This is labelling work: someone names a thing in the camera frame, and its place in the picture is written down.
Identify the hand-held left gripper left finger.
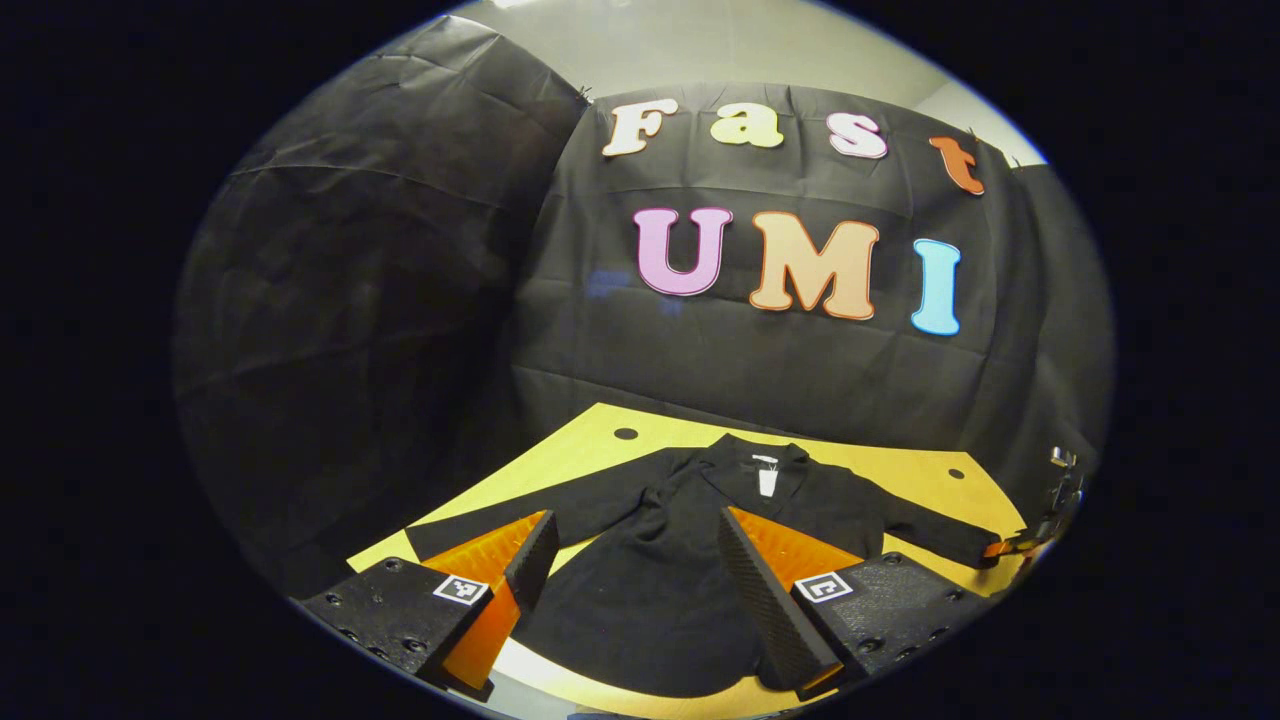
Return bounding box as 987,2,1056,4
300,510,561,701

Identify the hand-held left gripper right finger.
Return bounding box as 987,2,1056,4
717,505,991,701

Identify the black jacket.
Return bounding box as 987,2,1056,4
405,432,1003,699

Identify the black backdrop cloth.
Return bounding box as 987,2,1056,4
172,15,1116,601

